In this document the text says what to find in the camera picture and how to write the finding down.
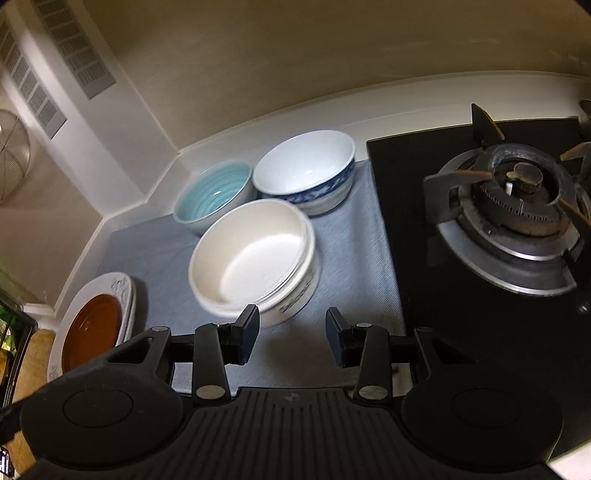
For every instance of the green and yellow bag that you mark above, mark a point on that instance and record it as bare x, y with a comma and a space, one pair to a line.
5, 327

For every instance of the teal ribbed bowl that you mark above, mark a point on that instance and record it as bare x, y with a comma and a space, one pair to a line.
207, 194

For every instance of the steel mesh strainer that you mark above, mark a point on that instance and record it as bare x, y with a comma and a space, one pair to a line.
11, 157

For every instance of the black glass gas stove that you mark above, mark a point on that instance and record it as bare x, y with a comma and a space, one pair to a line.
415, 300

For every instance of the white bowl with blue pattern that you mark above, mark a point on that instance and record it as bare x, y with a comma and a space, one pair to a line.
300, 166

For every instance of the grey vent grille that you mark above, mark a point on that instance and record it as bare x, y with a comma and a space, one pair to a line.
27, 78
78, 46

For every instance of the cream printed bowl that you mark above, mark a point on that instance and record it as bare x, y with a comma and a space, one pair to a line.
249, 258

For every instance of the brown round plate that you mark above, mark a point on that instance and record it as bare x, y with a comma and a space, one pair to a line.
92, 327

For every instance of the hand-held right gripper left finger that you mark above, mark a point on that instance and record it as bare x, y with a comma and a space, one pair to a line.
249, 330

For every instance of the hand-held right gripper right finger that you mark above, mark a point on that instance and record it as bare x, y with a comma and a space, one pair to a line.
334, 337

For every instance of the wooden cutting board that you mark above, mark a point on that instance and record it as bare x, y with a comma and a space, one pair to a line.
37, 350

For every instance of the grey fabric mat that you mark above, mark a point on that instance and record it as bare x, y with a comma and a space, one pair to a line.
351, 258

